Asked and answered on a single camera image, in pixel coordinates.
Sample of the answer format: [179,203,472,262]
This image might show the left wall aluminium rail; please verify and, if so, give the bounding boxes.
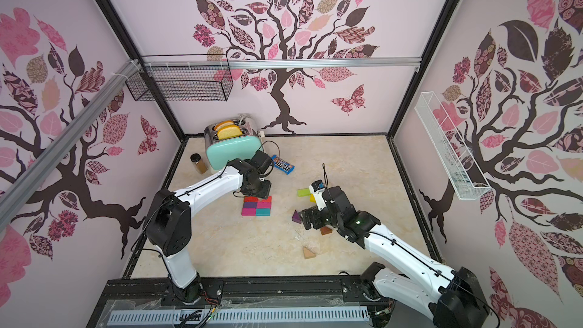
[1,59,138,229]

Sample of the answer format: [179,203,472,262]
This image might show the white slotted cable duct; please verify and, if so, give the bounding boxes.
[105,306,370,327]

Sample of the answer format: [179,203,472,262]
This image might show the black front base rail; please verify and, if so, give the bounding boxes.
[98,274,390,306]

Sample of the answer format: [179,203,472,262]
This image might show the magenta rectangular block front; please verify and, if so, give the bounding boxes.
[241,208,256,217]

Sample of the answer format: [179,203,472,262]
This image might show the mint green toy toaster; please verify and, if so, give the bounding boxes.
[203,116,262,171]

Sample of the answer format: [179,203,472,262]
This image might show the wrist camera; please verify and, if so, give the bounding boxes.
[249,150,274,178]
[309,180,326,211]

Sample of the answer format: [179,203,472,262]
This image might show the small brown spice jar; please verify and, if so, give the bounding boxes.
[190,153,208,175]

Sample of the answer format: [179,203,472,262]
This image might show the back wall aluminium rail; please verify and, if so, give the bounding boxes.
[144,57,421,69]

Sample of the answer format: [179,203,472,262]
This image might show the light brown triangular block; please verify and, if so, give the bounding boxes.
[302,247,317,260]

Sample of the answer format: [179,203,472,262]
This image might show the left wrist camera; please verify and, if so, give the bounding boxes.
[249,150,274,178]

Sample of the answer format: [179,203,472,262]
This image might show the yellow toast slice front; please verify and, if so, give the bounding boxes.
[216,124,243,141]

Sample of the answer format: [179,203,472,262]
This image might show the white wire wall shelf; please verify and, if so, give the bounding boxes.
[414,92,493,201]

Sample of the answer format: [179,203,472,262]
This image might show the magenta rectangular block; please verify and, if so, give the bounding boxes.
[241,208,256,217]
[257,202,272,210]

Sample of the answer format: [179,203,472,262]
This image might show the orange toast slice back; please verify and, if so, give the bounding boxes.
[213,121,235,132]

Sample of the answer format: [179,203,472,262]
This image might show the lime green block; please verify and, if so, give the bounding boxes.
[297,188,311,197]

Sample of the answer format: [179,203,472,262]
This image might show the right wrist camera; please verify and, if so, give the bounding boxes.
[309,180,326,211]

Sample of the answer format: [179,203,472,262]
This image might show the wall aluminium rail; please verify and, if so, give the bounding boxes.
[1,59,138,229]
[144,57,421,69]

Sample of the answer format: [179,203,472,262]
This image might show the dark brown triangular block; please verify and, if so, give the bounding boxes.
[320,226,332,235]

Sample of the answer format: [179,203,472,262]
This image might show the black wire wall basket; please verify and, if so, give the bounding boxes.
[125,53,234,102]

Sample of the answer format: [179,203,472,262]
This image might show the purple rectangular block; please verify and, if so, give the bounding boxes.
[243,202,257,210]

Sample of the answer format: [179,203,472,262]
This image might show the blue candy packet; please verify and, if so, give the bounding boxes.
[272,155,295,175]

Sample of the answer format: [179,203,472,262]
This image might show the purple triangular wooden block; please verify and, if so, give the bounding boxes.
[292,210,302,224]

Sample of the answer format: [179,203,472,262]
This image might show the teal rectangular block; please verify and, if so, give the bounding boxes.
[255,208,271,217]

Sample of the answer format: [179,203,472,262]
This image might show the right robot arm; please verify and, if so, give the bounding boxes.
[299,180,492,327]

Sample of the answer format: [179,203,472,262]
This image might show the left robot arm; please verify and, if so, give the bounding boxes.
[144,152,273,305]

